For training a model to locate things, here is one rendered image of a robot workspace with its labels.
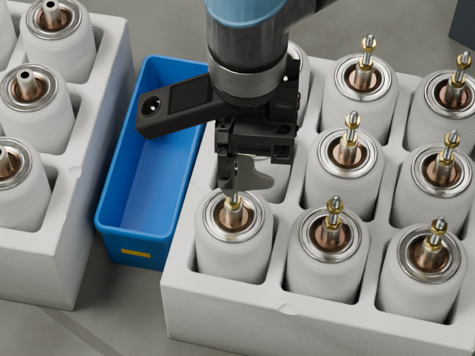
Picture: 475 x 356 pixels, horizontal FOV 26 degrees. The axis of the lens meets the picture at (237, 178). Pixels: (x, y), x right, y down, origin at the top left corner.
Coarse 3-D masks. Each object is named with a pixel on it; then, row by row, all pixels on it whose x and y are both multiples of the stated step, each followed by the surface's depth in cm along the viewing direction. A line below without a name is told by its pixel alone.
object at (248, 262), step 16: (256, 192) 126; (272, 224) 124; (208, 240) 123; (256, 240) 122; (208, 256) 125; (224, 256) 123; (240, 256) 123; (256, 256) 125; (208, 272) 129; (224, 272) 127; (240, 272) 127; (256, 272) 129
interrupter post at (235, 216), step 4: (224, 204) 121; (240, 204) 121; (224, 208) 122; (228, 208) 121; (236, 208) 121; (240, 208) 121; (228, 212) 121; (232, 212) 121; (236, 212) 121; (240, 212) 122; (228, 216) 122; (232, 216) 122; (236, 216) 122; (240, 216) 123; (228, 220) 123; (232, 220) 123; (236, 220) 123; (240, 220) 124
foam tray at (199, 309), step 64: (320, 64) 144; (192, 192) 134; (384, 192) 134; (192, 256) 132; (384, 256) 134; (192, 320) 135; (256, 320) 130; (320, 320) 125; (384, 320) 125; (448, 320) 132
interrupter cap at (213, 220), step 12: (216, 192) 125; (240, 192) 125; (216, 204) 124; (252, 204) 124; (204, 216) 123; (216, 216) 124; (252, 216) 124; (264, 216) 124; (216, 228) 123; (228, 228) 123; (240, 228) 123; (252, 228) 123; (228, 240) 122; (240, 240) 122
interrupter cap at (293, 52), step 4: (288, 44) 137; (292, 44) 137; (288, 48) 137; (292, 48) 137; (296, 48) 136; (288, 52) 136; (292, 52) 136; (296, 52) 136; (288, 56) 136; (292, 56) 136; (296, 56) 136; (300, 56) 136; (300, 60) 135; (300, 64) 135; (300, 68) 135; (284, 76) 134
